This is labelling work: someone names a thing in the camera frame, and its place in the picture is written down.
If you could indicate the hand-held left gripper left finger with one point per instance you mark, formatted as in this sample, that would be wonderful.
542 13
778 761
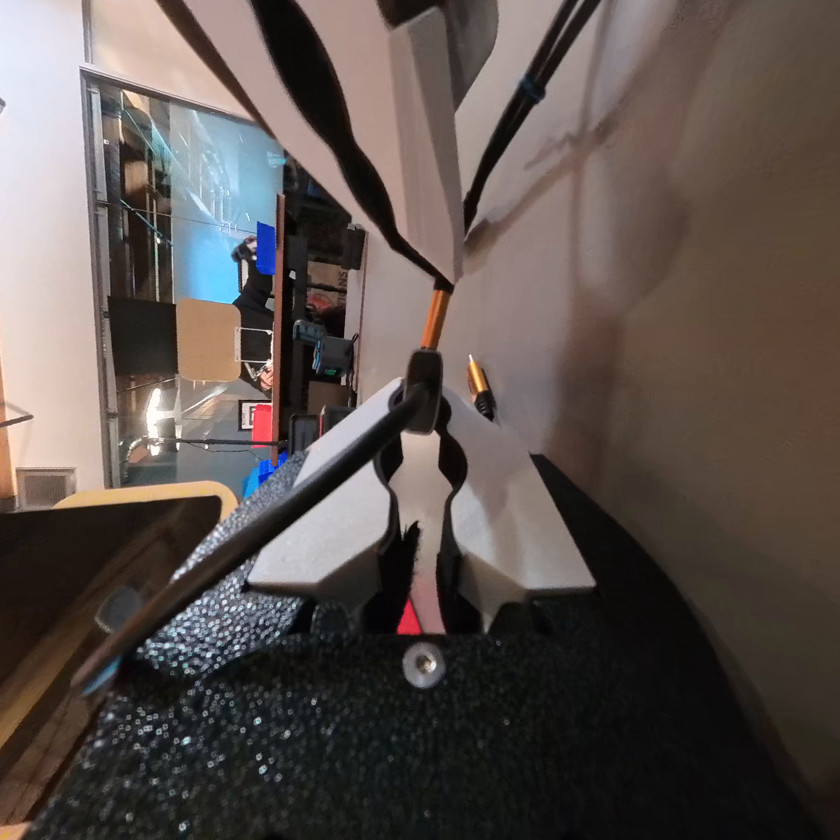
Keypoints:
341 544

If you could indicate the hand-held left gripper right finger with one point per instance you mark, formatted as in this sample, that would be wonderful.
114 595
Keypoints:
518 525

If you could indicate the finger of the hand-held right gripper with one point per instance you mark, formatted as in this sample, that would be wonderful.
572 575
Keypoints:
246 62
407 164

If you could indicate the cardboard box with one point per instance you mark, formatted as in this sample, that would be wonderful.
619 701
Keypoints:
331 282

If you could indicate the red bin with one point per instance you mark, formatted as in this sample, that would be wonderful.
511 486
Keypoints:
264 426

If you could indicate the glass partition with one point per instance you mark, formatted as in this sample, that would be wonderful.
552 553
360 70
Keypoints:
197 197

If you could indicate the small framed sign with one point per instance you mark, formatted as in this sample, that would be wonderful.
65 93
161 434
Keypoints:
247 415

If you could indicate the blue bin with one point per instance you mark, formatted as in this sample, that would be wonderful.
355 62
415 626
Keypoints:
267 249

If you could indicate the small power station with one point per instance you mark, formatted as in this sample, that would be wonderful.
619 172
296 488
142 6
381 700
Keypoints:
334 358
307 333

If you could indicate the dark wooden desk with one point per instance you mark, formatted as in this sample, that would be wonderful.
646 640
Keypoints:
278 328

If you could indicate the rounded light board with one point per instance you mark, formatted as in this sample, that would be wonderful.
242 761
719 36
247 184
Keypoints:
131 491

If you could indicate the studio light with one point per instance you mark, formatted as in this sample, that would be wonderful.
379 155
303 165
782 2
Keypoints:
157 407

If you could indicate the beige board with clear stand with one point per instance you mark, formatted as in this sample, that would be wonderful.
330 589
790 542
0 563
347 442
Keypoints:
207 341

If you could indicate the black panel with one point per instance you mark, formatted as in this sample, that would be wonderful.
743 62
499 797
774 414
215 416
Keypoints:
141 334

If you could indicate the wall vent grille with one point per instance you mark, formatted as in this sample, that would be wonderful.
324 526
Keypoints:
46 489

